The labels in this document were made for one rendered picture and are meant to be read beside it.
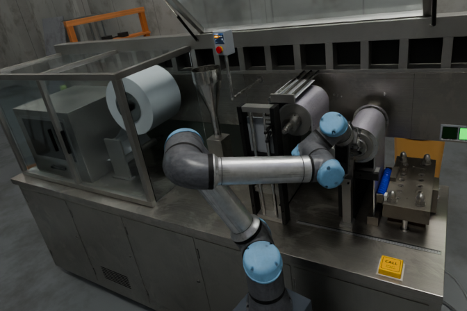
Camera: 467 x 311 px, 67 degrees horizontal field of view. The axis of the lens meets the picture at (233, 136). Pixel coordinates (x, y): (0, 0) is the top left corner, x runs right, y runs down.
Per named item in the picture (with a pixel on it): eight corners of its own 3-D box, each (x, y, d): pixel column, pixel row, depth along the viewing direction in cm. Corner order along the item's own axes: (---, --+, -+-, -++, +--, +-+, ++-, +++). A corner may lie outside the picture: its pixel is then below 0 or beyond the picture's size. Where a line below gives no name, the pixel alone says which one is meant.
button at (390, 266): (378, 273, 122) (378, 268, 121) (381, 259, 127) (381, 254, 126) (400, 279, 118) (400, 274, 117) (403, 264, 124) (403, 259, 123)
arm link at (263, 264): (251, 305, 106) (244, 271, 101) (244, 272, 118) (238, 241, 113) (289, 297, 107) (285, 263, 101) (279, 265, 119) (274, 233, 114)
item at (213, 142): (208, 185, 191) (187, 85, 169) (222, 173, 202) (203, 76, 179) (231, 189, 184) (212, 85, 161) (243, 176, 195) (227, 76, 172)
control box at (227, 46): (212, 56, 151) (209, 32, 146) (224, 52, 155) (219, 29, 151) (224, 56, 146) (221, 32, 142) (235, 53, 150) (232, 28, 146)
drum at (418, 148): (446, 185, 306) (453, 121, 282) (433, 209, 281) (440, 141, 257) (399, 175, 331) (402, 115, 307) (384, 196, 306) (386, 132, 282)
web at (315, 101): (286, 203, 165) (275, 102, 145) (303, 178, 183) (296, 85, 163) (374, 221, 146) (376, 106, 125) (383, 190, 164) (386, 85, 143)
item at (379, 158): (372, 197, 141) (373, 157, 134) (383, 169, 159) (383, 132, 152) (374, 198, 141) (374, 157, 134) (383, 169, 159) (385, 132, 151)
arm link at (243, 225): (254, 277, 118) (153, 158, 97) (247, 247, 132) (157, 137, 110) (284, 259, 117) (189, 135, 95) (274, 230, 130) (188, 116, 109)
